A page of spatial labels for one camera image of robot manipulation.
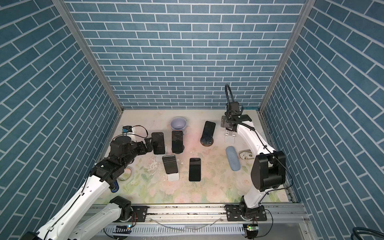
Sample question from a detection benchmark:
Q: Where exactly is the black phone on round stand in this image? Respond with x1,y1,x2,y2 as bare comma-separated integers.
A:
200,121,216,140

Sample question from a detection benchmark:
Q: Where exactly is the white phone stand front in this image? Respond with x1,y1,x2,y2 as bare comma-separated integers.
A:
167,173,180,182

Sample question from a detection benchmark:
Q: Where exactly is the black round phone stand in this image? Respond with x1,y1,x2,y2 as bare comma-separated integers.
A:
200,139,214,147

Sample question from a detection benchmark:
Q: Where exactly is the black phone front stand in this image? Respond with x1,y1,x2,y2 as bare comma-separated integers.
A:
162,155,179,175

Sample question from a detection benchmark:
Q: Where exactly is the black stand under pink phone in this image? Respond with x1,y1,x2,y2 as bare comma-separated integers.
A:
173,149,184,154

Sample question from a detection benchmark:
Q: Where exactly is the lavender ceramic mug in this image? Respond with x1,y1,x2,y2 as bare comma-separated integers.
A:
171,117,187,131

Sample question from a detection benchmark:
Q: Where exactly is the blue glasses case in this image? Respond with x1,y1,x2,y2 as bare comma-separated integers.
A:
226,146,241,172

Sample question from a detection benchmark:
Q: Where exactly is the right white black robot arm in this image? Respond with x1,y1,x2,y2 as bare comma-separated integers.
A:
221,101,286,220

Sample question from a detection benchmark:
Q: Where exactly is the white phone stand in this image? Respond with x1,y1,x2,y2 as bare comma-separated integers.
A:
167,173,180,182
225,130,236,145

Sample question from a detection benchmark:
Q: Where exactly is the green-edged black phone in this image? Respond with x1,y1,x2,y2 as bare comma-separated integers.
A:
189,158,201,182

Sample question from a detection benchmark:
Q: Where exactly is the small blue object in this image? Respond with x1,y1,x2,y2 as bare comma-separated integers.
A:
110,182,120,193

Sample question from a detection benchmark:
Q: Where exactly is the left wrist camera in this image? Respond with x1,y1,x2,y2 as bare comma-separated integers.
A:
122,126,133,136

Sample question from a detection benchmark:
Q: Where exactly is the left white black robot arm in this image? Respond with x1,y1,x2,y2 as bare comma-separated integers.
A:
22,136,153,240

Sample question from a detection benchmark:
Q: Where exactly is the tape roll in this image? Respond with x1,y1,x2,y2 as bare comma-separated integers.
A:
118,167,134,182

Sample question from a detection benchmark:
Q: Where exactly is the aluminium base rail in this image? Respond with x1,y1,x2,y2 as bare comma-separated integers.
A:
95,203,316,240

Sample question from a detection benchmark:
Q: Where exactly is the pink-edged black phone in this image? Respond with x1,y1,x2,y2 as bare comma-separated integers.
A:
172,131,184,152

